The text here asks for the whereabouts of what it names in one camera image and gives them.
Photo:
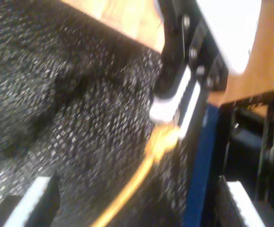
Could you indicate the black bubble wrap mat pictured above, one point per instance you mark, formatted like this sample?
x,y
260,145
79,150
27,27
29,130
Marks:
x,y
56,118

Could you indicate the blue base board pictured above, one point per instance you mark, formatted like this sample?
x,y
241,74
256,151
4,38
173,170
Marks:
x,y
198,177

